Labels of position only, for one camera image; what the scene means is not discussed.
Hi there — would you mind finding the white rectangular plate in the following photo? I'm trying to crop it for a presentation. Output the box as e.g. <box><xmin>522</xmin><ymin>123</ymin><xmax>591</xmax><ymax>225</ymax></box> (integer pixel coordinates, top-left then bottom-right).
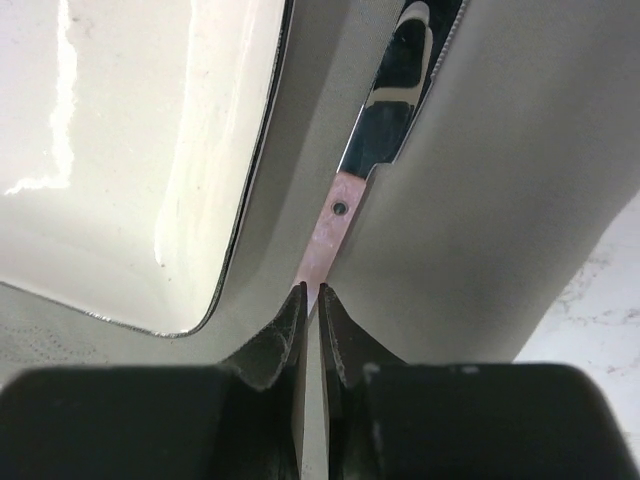
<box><xmin>1</xmin><ymin>1</ymin><xmax>292</xmax><ymax>336</ymax></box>

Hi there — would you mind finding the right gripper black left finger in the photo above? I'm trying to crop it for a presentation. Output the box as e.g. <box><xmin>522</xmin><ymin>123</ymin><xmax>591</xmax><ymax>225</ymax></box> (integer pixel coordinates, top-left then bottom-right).
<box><xmin>1</xmin><ymin>284</ymin><xmax>307</xmax><ymax>479</ymax></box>

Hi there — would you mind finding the grey placemat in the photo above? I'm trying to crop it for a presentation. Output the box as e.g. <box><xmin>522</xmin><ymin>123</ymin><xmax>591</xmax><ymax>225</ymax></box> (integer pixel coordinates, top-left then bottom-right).
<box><xmin>1</xmin><ymin>1</ymin><xmax>639</xmax><ymax>377</ymax></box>

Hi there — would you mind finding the knife pink handle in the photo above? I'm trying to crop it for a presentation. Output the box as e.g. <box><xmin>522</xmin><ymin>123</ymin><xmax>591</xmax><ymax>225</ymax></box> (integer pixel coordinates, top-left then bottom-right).
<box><xmin>294</xmin><ymin>0</ymin><xmax>469</xmax><ymax>480</ymax></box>

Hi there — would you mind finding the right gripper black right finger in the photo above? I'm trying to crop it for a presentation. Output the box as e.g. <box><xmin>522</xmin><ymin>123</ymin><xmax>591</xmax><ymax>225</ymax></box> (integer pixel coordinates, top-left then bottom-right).
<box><xmin>318</xmin><ymin>285</ymin><xmax>628</xmax><ymax>479</ymax></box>

